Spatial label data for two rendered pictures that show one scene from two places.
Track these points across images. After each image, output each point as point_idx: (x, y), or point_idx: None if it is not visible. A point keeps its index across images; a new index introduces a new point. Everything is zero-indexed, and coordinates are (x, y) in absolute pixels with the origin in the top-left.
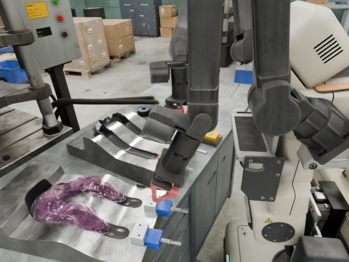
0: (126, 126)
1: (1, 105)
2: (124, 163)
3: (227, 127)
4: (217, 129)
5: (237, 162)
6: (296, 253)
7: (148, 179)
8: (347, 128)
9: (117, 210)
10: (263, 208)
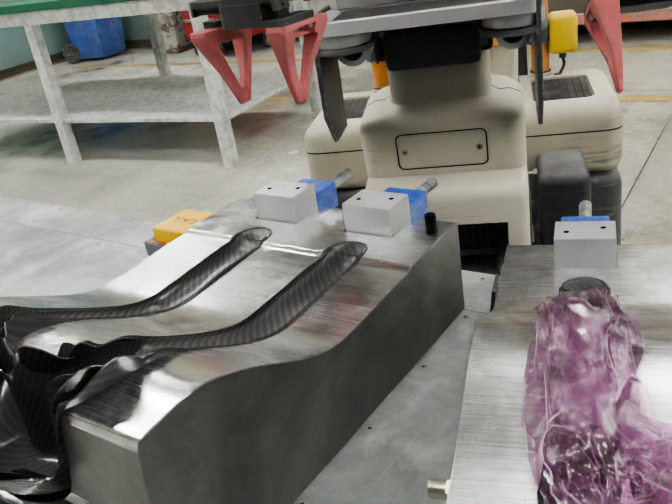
0: (92, 317)
1: None
2: (362, 333)
3: (129, 225)
4: (132, 239)
5: None
6: (559, 216)
7: (432, 302)
8: None
9: (645, 313)
10: (507, 174)
